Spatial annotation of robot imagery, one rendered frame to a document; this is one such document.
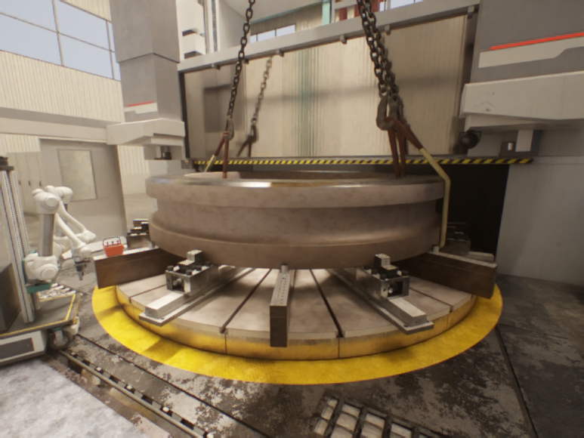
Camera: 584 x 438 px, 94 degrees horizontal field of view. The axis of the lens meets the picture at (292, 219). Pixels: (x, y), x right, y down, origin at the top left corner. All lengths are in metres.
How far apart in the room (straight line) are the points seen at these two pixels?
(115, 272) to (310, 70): 4.87
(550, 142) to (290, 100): 4.27
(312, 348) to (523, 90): 3.15
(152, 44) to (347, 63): 3.74
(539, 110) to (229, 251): 3.33
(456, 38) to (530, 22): 1.68
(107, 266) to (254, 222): 1.94
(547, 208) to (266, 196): 4.36
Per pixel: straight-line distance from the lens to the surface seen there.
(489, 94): 3.59
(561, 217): 5.77
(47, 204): 3.09
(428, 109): 5.48
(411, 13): 5.79
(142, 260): 4.13
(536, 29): 4.22
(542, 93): 3.65
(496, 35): 4.17
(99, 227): 7.24
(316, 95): 6.02
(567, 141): 4.68
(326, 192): 2.82
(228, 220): 3.18
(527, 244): 5.76
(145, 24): 7.02
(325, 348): 2.83
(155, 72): 6.68
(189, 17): 8.43
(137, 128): 6.31
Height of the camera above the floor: 1.80
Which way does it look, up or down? 11 degrees down
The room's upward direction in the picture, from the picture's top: straight up
